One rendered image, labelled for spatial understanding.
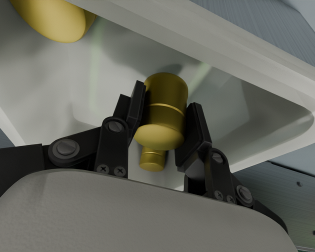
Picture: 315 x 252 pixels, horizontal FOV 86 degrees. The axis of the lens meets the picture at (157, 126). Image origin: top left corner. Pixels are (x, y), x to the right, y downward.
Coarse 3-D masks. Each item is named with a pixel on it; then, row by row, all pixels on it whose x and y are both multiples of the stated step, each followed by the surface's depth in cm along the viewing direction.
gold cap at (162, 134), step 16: (160, 80) 11; (176, 80) 11; (160, 96) 10; (176, 96) 11; (144, 112) 10; (160, 112) 10; (176, 112) 10; (144, 128) 10; (160, 128) 10; (176, 128) 10; (144, 144) 12; (160, 144) 11; (176, 144) 11
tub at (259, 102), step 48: (0, 0) 7; (96, 0) 4; (144, 0) 4; (0, 48) 8; (48, 48) 12; (96, 48) 14; (144, 48) 13; (192, 48) 5; (240, 48) 5; (0, 96) 9; (48, 96) 14; (96, 96) 19; (192, 96) 17; (240, 96) 13; (288, 96) 6; (240, 144) 12; (288, 144) 9
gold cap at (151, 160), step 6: (144, 150) 23; (150, 150) 22; (156, 150) 22; (162, 150) 23; (144, 156) 22; (150, 156) 22; (156, 156) 22; (162, 156) 23; (144, 162) 22; (150, 162) 21; (156, 162) 21; (162, 162) 22; (144, 168) 23; (150, 168) 23; (156, 168) 23; (162, 168) 22
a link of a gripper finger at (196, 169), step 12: (192, 108) 11; (192, 120) 11; (204, 120) 11; (192, 132) 10; (204, 132) 10; (192, 144) 10; (204, 144) 9; (180, 156) 11; (192, 156) 10; (180, 168) 11; (192, 168) 10; (192, 180) 10; (204, 180) 9; (204, 192) 10; (240, 192) 8; (240, 204) 8; (252, 204) 8
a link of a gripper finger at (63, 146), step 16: (128, 96) 11; (144, 96) 10; (128, 112) 8; (96, 128) 8; (128, 128) 9; (64, 144) 6; (80, 144) 7; (96, 144) 7; (128, 144) 10; (64, 160) 6; (80, 160) 7
